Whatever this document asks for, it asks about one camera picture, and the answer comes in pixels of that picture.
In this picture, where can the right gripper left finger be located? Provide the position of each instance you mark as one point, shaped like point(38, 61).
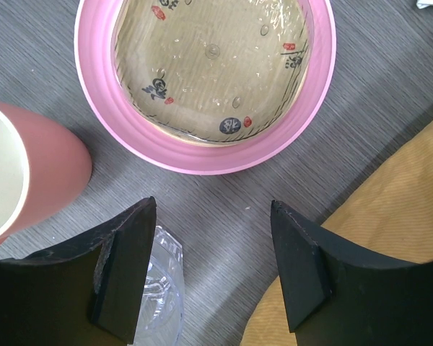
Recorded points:
point(86, 290)

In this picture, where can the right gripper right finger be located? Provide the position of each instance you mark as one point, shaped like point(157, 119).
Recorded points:
point(339, 293)

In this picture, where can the clear glass cup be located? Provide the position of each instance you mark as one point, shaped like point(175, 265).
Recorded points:
point(161, 316)

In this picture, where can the pink mug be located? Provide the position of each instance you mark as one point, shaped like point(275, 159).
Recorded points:
point(43, 168)

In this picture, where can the clear textured glass plate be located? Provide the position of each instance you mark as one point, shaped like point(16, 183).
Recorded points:
point(213, 65)

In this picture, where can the pink plate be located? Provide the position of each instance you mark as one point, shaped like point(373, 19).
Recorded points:
point(93, 31)

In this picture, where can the orange cartoon pillow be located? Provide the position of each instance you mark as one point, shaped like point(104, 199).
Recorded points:
point(390, 213)

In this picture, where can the white printed t-shirt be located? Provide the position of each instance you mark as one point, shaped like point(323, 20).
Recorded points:
point(422, 4)

